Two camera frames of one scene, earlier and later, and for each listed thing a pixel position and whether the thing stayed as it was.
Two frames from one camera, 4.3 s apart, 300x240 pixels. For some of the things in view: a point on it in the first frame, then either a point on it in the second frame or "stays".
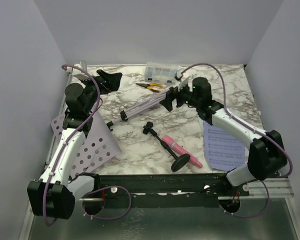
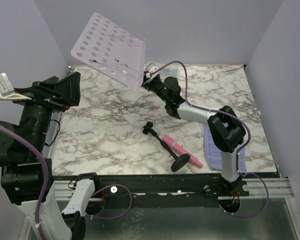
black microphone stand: [181, 161] stays
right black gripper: [174, 95] → [147, 81]
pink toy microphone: [174, 145] stays
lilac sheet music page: [222, 151] stays
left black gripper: [111, 81] → [66, 91]
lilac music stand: [99, 144] → [112, 50]
